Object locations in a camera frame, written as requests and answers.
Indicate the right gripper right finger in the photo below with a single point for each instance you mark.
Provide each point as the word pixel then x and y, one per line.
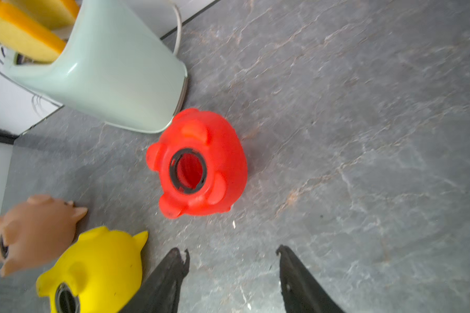
pixel 300 290

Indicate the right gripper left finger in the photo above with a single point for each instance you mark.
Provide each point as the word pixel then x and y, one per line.
pixel 161 290

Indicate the yellow piggy bank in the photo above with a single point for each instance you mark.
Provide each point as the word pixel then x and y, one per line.
pixel 103 268

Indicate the black plug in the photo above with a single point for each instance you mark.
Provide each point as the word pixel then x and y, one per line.
pixel 65 301
pixel 4 249

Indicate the red piggy bank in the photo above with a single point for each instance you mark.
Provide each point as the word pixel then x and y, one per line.
pixel 201 165

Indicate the pink piggy bank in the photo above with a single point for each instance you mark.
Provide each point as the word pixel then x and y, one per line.
pixel 38 231

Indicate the mint green toaster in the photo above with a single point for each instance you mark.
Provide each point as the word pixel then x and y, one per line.
pixel 114 68

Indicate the front toast slice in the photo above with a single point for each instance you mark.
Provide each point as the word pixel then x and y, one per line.
pixel 24 35

